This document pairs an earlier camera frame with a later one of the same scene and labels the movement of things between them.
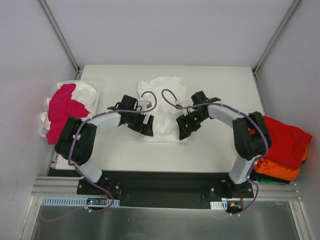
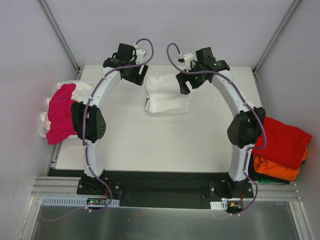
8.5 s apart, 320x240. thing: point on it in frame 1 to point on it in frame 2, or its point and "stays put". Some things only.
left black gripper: (143, 122) to (136, 75)
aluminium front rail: (56, 186) stays put
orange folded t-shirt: (265, 166) stays put
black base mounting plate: (178, 189) stays put
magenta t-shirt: (61, 107) stays put
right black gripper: (189, 121) to (183, 83)
